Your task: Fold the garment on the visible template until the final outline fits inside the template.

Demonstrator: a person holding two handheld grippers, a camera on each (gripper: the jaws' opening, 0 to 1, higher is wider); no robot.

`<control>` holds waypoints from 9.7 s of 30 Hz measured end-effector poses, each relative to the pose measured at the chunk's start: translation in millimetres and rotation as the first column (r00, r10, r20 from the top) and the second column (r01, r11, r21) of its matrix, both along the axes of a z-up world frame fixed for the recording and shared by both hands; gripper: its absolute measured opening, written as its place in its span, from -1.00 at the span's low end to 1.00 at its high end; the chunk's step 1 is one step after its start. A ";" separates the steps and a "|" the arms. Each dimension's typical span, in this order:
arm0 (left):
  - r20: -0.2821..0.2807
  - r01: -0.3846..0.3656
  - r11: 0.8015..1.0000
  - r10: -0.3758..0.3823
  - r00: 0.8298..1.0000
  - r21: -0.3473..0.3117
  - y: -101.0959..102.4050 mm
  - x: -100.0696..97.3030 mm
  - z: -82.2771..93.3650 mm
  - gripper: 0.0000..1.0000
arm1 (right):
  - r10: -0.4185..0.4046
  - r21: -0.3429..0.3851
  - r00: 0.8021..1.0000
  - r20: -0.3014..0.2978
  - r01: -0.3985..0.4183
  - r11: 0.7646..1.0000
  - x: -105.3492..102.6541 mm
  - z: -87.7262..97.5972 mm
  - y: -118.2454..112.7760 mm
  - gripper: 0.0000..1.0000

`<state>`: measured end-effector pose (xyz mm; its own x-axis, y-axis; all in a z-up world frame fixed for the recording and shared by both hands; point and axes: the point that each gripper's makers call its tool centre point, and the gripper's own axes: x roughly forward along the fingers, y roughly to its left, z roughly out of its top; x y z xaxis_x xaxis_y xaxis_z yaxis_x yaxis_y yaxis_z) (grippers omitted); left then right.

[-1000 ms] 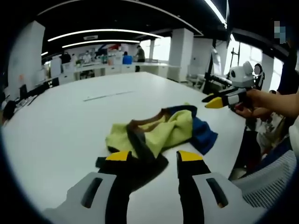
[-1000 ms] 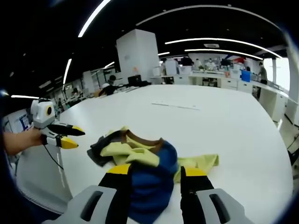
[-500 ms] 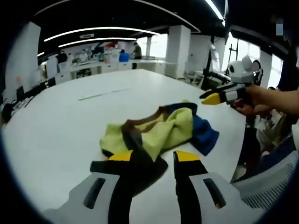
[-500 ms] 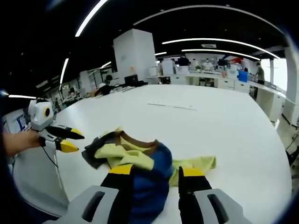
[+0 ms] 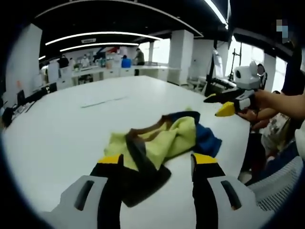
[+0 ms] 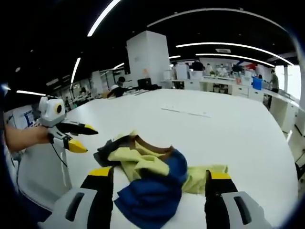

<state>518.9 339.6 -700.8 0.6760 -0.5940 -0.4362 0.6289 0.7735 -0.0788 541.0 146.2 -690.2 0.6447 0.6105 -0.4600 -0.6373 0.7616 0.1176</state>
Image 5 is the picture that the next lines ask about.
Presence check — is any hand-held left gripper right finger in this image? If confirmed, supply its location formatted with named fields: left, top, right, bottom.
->
left=190, top=152, right=260, bottom=229

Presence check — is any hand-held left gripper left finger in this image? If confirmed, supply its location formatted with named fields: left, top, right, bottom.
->
left=47, top=153, right=125, bottom=229

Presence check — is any person's right hand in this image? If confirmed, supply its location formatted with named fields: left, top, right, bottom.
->
left=253, top=89, right=277, bottom=113

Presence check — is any black tripod stand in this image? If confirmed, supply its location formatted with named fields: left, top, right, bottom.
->
left=228, top=47, right=243, bottom=81

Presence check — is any black leaning pole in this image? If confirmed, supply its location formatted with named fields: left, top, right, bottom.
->
left=205, top=40, right=219, bottom=96

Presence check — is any person's dark clothed torso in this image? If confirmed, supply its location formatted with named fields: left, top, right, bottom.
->
left=280, top=39, right=305, bottom=96

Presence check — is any ceiling light strip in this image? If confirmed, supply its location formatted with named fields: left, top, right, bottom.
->
left=59, top=42, right=140, bottom=52
left=204, top=0, right=230, bottom=25
left=44, top=31, right=163, bottom=46

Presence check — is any white mesh office chair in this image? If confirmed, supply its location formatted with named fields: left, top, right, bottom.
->
left=246, top=155, right=305, bottom=213

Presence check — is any long white counter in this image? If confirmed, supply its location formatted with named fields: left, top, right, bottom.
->
left=71, top=64, right=182, bottom=84

